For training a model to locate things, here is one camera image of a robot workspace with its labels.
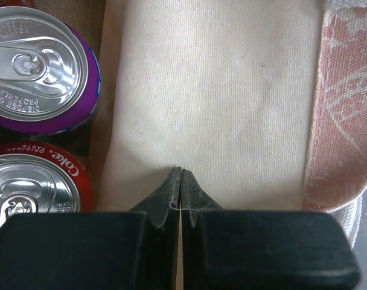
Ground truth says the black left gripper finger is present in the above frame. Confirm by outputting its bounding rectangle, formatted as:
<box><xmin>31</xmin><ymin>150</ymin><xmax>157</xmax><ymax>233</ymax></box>
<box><xmin>128</xmin><ymin>166</ymin><xmax>182</xmax><ymax>229</ymax></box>

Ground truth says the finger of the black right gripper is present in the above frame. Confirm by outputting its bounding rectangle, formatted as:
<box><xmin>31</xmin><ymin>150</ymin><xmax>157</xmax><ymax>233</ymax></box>
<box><xmin>181</xmin><ymin>170</ymin><xmax>222</xmax><ymax>226</ymax></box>

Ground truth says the canvas tote bag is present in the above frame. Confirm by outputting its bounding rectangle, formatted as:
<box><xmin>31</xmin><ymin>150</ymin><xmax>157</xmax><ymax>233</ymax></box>
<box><xmin>36</xmin><ymin>1</ymin><xmax>367</xmax><ymax>244</ymax></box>

